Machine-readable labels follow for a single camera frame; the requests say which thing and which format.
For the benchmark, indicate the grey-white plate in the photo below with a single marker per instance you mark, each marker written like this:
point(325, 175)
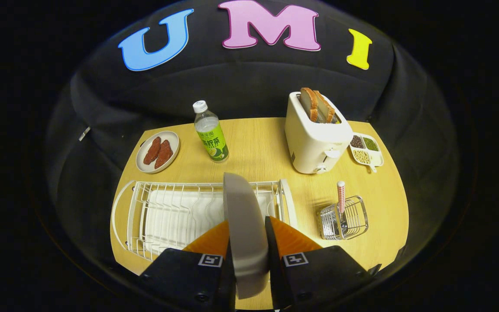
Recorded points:
point(245, 234)

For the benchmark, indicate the white drip tray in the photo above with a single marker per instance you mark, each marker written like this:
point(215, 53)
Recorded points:
point(167, 216)

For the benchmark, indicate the pile of yellow soybeans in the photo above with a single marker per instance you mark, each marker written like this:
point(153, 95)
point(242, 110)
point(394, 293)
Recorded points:
point(361, 157)

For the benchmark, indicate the white toaster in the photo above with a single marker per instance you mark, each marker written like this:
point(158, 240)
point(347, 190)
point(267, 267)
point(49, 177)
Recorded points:
point(310, 143)

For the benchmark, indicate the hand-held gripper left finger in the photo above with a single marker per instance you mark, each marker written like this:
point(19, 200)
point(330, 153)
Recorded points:
point(180, 277)

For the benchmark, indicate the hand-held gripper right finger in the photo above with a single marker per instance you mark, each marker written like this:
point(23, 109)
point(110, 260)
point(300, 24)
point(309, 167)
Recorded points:
point(275, 260)

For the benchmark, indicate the green label drink bottle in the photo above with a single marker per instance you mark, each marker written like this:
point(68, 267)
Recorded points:
point(212, 138)

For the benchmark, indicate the red sausage piece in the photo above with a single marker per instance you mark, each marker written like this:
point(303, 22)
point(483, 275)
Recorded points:
point(152, 151)
point(163, 154)

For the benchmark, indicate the pile of green beans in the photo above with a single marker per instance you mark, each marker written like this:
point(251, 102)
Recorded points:
point(371, 144)

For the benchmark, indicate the pile of dark red beans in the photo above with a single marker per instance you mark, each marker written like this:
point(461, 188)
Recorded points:
point(357, 141)

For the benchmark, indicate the white divided dish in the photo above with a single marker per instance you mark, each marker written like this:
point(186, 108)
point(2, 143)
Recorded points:
point(376, 159)

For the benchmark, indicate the small beige plate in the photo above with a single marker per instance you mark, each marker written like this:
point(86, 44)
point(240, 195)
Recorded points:
point(173, 141)

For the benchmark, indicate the silver clip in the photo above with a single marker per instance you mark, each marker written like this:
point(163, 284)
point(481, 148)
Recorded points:
point(84, 133)

